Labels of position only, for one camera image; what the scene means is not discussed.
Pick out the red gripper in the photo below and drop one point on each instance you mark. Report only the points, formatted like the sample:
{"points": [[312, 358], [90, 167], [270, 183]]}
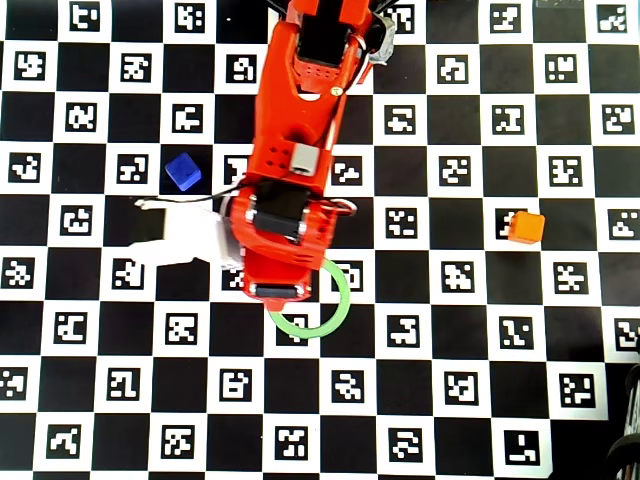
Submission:
{"points": [[278, 290]]}

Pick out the blue cube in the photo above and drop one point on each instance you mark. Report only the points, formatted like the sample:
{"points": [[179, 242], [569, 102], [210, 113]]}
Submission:
{"points": [[182, 172]]}

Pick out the red robot arm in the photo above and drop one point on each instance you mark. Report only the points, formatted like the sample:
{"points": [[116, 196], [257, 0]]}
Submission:
{"points": [[295, 115]]}

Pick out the orange cube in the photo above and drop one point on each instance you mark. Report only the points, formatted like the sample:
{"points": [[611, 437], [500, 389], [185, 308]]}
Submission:
{"points": [[527, 227]]}

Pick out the small grey box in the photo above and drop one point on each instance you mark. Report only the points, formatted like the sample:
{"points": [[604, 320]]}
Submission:
{"points": [[305, 159]]}

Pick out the checkerboard marker mat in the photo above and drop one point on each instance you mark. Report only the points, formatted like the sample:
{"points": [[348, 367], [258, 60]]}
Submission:
{"points": [[150, 390]]}

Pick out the black tripod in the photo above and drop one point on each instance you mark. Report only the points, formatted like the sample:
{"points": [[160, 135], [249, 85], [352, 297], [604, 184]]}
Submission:
{"points": [[634, 450]]}

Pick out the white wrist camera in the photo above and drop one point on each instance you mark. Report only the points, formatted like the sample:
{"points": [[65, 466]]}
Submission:
{"points": [[200, 235]]}

